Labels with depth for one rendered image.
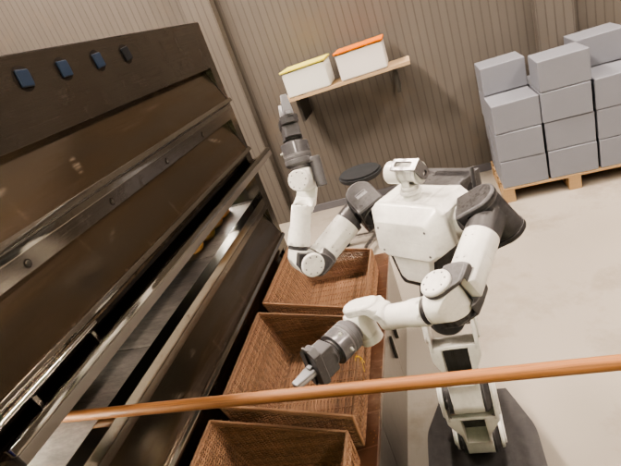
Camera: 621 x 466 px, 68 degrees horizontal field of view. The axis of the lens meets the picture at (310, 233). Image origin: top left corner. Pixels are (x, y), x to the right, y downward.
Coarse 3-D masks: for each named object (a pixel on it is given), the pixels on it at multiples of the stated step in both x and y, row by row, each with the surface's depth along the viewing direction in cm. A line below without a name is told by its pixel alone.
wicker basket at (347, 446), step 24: (216, 432) 158; (240, 432) 158; (264, 432) 156; (288, 432) 154; (312, 432) 152; (336, 432) 151; (216, 456) 153; (240, 456) 163; (264, 456) 163; (288, 456) 161; (312, 456) 159; (336, 456) 157
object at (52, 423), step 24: (240, 168) 236; (216, 192) 212; (240, 192) 192; (216, 216) 169; (120, 312) 127; (144, 312) 121; (120, 336) 111; (72, 360) 114; (48, 384) 108; (24, 408) 103; (0, 432) 98; (48, 432) 88; (0, 456) 87; (24, 456) 83
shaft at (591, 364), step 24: (576, 360) 89; (600, 360) 87; (336, 384) 104; (360, 384) 101; (384, 384) 99; (408, 384) 98; (432, 384) 96; (456, 384) 95; (96, 408) 125; (120, 408) 121; (144, 408) 118; (168, 408) 116; (192, 408) 114; (216, 408) 112
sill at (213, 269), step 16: (256, 208) 240; (240, 224) 225; (240, 240) 215; (224, 256) 197; (208, 272) 187; (192, 288) 178; (208, 288) 180; (192, 304) 168; (176, 320) 160; (160, 336) 154; (176, 336) 155; (160, 352) 145; (144, 368) 140; (128, 384) 135; (144, 384) 136; (112, 400) 130; (128, 400) 129; (96, 432) 120; (112, 432) 121; (80, 448) 116; (96, 448) 115; (80, 464) 111; (96, 464) 114
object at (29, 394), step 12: (96, 324) 111; (84, 336) 107; (96, 336) 110; (72, 348) 103; (60, 360) 100; (48, 372) 97; (36, 384) 94; (24, 396) 91; (36, 396) 92; (12, 408) 88; (36, 408) 93; (0, 420) 86
